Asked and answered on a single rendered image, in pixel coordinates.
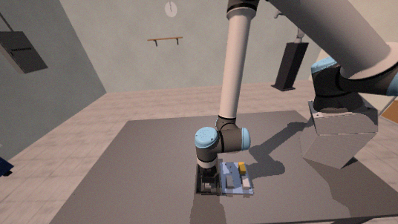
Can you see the yellow-orange rectangular block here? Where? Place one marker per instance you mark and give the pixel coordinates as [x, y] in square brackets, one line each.
[241, 167]

